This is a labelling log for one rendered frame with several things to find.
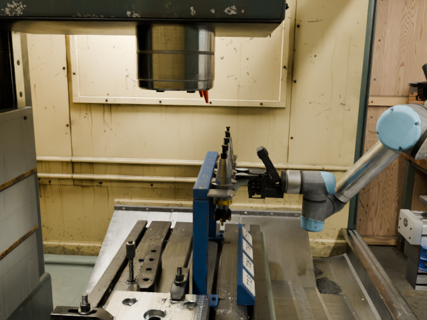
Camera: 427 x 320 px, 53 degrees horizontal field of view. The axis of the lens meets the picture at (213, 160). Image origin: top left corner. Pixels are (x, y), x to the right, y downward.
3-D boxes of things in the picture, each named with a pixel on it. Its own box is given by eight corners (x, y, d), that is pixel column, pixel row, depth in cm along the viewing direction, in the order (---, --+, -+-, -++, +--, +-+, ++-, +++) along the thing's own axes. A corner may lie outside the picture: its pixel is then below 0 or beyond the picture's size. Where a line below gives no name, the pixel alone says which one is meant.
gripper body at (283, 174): (246, 198, 135) (284, 200, 135) (247, 171, 133) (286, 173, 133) (246, 191, 143) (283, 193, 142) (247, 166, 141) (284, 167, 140)
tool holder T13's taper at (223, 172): (216, 180, 118) (216, 155, 117) (232, 180, 118) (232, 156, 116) (213, 184, 114) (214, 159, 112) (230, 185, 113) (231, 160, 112)
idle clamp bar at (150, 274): (163, 264, 139) (163, 245, 138) (154, 309, 114) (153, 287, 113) (147, 263, 139) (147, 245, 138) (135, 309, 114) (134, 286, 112)
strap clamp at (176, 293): (189, 305, 116) (189, 253, 113) (183, 335, 104) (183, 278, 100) (177, 304, 117) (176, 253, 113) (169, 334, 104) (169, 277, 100)
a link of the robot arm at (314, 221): (332, 225, 144) (335, 194, 141) (317, 235, 135) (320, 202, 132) (311, 220, 148) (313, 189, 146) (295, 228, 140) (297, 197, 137)
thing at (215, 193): (236, 192, 113) (236, 189, 113) (236, 198, 108) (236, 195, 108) (209, 191, 114) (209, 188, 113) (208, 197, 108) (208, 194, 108)
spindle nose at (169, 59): (148, 85, 98) (147, 30, 95) (218, 87, 96) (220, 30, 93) (125, 89, 82) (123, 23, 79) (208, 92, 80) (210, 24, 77)
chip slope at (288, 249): (302, 263, 203) (306, 211, 197) (333, 366, 135) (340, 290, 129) (115, 256, 208) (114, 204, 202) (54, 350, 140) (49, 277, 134)
